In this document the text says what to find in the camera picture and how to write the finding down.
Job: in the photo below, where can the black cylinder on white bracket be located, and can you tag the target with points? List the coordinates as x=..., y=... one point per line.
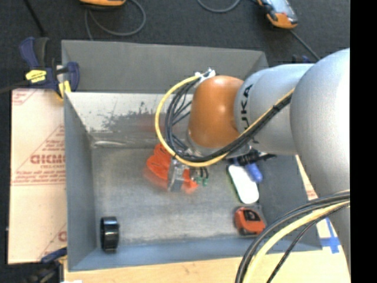
x=248, y=159

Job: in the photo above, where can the grey metal bin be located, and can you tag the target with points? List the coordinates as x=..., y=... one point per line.
x=165, y=217

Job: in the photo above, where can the orange ribbed soft object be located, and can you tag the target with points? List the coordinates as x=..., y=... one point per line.
x=156, y=165

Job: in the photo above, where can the orange tape measure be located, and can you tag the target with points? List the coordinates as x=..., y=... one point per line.
x=248, y=221

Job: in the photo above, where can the white bottle with blue cap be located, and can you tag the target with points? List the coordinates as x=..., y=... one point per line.
x=244, y=187

